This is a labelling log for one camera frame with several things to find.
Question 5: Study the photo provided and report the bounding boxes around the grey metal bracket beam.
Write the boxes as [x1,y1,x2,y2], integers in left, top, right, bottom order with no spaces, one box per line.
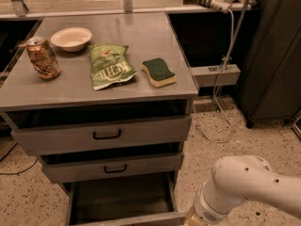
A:
[191,64,241,88]

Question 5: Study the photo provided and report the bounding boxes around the grey middle drawer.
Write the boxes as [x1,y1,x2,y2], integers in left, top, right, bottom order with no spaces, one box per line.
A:
[42,153,183,183]

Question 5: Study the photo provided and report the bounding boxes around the crushed gold soda can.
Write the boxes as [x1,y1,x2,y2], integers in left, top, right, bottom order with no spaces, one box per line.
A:
[26,36,60,80]

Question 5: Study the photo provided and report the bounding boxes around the white round plug adapter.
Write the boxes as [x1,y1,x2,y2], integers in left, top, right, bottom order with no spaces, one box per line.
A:
[210,0,230,14]

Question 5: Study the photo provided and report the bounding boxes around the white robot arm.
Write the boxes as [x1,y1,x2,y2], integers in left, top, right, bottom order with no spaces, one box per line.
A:
[185,155,301,226]

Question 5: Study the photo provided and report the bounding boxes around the dark cabinet on right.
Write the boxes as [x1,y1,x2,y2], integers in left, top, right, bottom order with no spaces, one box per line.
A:
[235,0,301,128]

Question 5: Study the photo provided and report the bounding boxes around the grey top drawer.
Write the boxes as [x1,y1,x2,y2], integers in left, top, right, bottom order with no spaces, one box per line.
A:
[12,116,191,155]

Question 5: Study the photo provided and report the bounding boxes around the green yellow sponge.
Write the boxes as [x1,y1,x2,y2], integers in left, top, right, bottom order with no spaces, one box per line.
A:
[141,58,177,88]

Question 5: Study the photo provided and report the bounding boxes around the white power cable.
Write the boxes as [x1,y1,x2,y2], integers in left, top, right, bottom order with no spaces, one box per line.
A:
[191,8,236,144]

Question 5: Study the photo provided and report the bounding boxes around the green chip bag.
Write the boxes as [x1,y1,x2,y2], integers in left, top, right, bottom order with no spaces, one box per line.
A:
[88,44,136,90]

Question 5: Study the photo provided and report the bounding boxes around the white paper bowl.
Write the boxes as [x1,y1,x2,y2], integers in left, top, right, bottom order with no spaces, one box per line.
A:
[51,27,92,52]

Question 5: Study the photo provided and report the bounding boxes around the grey metal drawer cabinet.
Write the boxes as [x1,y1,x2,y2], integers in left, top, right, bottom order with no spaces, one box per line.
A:
[0,13,198,226]

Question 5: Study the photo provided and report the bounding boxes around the grey bottom drawer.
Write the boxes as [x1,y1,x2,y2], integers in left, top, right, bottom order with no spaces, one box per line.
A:
[66,172,185,226]

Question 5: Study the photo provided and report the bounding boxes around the grey drawer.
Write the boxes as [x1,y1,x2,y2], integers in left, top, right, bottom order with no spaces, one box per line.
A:
[42,153,183,183]
[66,172,185,226]
[12,116,191,155]

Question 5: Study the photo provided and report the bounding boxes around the black floor cable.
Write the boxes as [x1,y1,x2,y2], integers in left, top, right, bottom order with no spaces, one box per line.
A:
[0,142,39,176]

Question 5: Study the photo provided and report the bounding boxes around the grey metal shelf rail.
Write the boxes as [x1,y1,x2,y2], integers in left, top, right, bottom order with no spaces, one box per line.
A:
[0,0,259,21]

